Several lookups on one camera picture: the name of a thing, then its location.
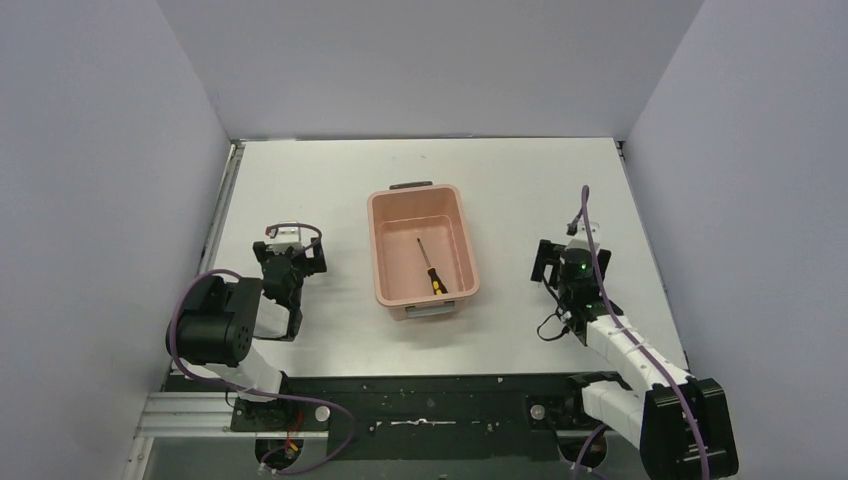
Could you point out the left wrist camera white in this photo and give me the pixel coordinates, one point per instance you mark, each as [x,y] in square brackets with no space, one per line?
[284,237]

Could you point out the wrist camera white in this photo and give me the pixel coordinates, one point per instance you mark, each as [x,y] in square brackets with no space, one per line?
[284,237]
[583,236]

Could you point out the pink plastic bin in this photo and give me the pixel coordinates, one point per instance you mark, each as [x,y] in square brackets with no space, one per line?
[435,214]

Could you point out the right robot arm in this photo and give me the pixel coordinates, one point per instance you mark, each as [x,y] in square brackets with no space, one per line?
[636,371]

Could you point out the left aluminium side rail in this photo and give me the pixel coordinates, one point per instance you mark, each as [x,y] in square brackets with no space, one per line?
[226,188]

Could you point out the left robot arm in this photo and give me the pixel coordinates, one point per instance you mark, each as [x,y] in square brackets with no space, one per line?
[217,322]

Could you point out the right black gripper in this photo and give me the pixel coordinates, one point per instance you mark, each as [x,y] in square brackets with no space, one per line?
[553,261]

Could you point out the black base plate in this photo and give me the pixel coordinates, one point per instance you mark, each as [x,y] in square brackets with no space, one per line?
[422,443]

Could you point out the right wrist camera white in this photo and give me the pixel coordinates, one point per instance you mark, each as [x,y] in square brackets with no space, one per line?
[583,236]

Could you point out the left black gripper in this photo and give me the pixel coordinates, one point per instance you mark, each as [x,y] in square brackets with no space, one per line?
[289,257]

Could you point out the aluminium front rail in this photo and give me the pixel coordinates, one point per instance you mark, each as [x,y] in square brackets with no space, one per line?
[330,405]

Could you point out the yellow black handled screwdriver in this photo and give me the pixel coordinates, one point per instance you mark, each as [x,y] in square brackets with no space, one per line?
[436,283]

